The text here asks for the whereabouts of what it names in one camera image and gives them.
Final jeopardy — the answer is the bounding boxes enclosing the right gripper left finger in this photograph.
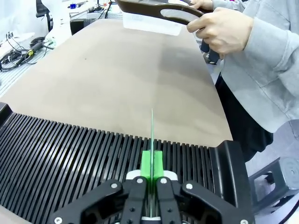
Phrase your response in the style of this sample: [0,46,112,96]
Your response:
[53,150,152,224]

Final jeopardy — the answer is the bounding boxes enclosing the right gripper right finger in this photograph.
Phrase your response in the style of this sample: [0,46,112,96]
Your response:
[153,150,255,224]

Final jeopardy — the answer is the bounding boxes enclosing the green PCB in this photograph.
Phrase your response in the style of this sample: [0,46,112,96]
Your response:
[149,108,156,221]

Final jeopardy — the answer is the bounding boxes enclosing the dark brown serving tray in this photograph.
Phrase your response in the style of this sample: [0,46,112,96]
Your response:
[115,0,214,27]

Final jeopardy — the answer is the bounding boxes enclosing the person's right forearm grey sleeve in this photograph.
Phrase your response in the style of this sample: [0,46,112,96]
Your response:
[211,0,247,10]

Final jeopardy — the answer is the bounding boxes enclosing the person's left forearm grey sleeve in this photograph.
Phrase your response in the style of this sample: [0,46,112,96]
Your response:
[242,16,299,77]

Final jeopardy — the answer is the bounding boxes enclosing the person's left hand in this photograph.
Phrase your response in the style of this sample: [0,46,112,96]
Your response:
[186,7,255,56]

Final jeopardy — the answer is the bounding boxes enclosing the person's right hand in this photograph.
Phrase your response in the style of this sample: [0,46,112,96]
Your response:
[190,0,214,11]

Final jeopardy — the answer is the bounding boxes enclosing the black slotted PCB rack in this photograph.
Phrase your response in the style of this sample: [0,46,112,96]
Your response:
[0,102,255,224]

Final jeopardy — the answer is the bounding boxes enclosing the grey plastic stool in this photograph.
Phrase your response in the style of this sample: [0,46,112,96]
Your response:
[247,156,299,215]

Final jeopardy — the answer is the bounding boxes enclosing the person in grey hoodie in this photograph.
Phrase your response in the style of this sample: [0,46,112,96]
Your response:
[211,0,299,162]

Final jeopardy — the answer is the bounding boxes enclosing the clear plastic storage box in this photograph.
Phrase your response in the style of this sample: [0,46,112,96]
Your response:
[122,11,183,37]

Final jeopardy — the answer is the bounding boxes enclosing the black equipment box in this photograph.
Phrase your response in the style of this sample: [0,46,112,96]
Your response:
[70,19,96,36]

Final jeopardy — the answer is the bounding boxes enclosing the yellow black hand tool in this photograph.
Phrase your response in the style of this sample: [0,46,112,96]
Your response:
[16,42,45,66]

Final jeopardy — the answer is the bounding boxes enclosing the cables and tools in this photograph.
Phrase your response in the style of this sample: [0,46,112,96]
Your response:
[0,35,56,72]

